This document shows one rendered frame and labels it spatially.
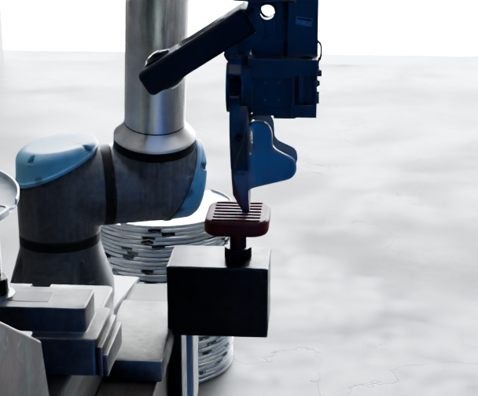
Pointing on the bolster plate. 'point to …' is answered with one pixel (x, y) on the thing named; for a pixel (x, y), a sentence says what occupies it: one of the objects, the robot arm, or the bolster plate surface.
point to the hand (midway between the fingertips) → (238, 198)
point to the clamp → (48, 315)
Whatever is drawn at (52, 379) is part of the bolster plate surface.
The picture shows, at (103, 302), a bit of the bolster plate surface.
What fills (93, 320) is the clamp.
